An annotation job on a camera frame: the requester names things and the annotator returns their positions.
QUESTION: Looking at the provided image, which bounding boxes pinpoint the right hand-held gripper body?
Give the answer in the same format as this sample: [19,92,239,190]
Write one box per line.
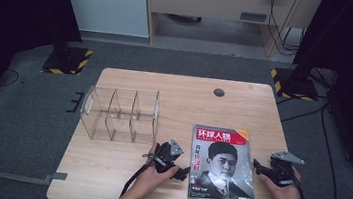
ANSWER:
[264,149,307,190]

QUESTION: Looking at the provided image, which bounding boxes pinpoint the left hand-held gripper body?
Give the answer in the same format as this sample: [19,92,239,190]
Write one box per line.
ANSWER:
[150,136,187,178]

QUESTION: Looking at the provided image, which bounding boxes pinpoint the magazine with portrait cover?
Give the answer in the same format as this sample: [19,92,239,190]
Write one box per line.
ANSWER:
[184,123,265,199]

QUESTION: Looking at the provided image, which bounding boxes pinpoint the clear acrylic divided organizer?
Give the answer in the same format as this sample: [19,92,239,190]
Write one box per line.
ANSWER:
[77,82,163,147]

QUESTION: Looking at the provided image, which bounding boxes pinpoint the person's left hand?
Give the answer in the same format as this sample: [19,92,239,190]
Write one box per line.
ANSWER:
[134,141,183,199]

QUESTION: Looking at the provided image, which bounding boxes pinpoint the person's right hand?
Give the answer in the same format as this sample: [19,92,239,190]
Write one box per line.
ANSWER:
[256,162,310,199]

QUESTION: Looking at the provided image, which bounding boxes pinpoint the round grey table grommet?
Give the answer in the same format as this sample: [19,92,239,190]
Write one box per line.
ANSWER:
[212,87,226,99]

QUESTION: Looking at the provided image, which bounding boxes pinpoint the black stand with striped base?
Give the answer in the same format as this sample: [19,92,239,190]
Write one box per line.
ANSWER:
[266,39,326,104]
[40,13,97,79]

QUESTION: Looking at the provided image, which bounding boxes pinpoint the grey floor tape strip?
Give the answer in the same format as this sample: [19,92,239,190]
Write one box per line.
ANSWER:
[43,170,68,185]

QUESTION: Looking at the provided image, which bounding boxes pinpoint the white cabinet panel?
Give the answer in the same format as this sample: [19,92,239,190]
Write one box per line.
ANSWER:
[53,0,154,40]

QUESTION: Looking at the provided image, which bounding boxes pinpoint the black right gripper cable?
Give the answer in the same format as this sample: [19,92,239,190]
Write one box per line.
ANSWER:
[282,168,310,199]

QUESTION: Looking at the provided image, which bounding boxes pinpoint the long black floor cable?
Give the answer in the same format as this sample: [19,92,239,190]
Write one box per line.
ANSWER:
[309,104,353,199]

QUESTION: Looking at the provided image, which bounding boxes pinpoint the short black floor cable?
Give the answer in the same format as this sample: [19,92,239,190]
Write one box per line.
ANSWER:
[280,103,324,128]

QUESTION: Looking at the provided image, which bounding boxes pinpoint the black hanging power cables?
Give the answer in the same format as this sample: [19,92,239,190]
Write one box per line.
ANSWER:
[263,0,306,58]

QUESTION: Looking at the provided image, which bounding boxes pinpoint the thin black floor cable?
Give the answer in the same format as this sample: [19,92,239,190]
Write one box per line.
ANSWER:
[0,67,22,90]

